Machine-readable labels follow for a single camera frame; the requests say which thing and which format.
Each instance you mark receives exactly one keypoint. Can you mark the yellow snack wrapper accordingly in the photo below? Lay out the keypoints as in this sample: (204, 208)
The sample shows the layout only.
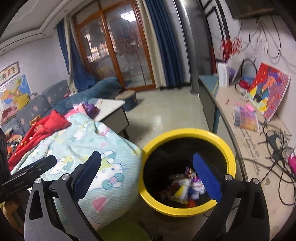
(181, 196)

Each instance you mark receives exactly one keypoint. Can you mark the colourful diamond painting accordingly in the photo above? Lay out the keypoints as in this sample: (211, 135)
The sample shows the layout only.
(268, 89)

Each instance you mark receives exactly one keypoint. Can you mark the person's left hand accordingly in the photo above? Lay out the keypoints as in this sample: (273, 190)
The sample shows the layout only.
(10, 207)

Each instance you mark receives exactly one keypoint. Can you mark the blue curtain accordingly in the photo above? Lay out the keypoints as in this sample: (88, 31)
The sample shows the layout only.
(78, 77)
(167, 44)

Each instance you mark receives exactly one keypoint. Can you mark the silver tower air conditioner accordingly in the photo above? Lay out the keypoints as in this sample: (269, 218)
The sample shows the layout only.
(196, 36)

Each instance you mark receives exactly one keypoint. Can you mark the coffee table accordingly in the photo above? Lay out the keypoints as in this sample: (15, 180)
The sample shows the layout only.
(112, 114)

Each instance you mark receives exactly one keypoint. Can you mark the white paper roll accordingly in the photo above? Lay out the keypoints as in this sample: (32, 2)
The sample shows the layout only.
(223, 74)

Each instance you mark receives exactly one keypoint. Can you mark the bead organiser box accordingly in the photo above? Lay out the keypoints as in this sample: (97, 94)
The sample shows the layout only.
(245, 119)

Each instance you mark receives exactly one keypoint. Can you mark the red plastic bag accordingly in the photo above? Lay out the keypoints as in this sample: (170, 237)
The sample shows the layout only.
(191, 204)

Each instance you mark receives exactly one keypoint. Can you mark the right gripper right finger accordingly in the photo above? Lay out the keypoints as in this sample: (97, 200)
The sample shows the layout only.
(251, 221)

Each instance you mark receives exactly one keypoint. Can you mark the round footstool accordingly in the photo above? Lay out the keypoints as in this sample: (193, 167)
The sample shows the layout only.
(130, 99)

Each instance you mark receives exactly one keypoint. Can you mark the yellow rimmed black trash bin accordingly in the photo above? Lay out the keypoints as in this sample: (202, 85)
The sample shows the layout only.
(170, 154)

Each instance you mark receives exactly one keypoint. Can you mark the purple foil wrapper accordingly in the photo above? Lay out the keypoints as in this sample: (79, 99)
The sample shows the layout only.
(191, 175)

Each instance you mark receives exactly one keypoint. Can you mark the wall mounted television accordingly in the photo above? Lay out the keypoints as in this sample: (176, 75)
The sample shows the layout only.
(242, 9)

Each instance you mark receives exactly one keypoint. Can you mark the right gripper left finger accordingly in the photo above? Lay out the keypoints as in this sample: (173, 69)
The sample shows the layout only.
(42, 221)

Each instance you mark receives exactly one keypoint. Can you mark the blue grey sofa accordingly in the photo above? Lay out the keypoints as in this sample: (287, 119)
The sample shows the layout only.
(54, 98)

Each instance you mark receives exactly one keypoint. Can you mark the right blue curtain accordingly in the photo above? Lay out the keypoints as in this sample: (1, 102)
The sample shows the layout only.
(167, 44)

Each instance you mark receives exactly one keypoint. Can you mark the red berry branch decoration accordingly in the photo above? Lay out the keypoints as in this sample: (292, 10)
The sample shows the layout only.
(230, 47)

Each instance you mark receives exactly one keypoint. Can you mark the framed calligraphy picture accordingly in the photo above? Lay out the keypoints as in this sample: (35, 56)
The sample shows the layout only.
(9, 72)

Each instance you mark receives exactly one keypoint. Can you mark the hello kitty quilt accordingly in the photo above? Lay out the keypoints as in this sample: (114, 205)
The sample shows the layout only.
(114, 189)

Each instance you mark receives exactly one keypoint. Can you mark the white orange printed bag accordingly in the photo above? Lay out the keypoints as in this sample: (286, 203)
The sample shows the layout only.
(181, 182)

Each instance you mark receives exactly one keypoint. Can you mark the red blanket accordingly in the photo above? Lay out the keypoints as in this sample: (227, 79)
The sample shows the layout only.
(39, 131)

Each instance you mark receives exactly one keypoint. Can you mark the left blue curtain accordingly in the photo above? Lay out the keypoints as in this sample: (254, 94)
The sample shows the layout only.
(78, 77)

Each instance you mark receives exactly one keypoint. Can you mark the wooden glass sliding door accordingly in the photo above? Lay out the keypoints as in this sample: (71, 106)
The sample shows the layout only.
(112, 42)

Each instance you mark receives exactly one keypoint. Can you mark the tv cabinet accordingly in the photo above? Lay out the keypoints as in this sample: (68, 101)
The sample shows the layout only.
(259, 154)

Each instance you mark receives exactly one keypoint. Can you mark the china wall map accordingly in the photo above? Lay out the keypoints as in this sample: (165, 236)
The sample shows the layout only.
(14, 88)

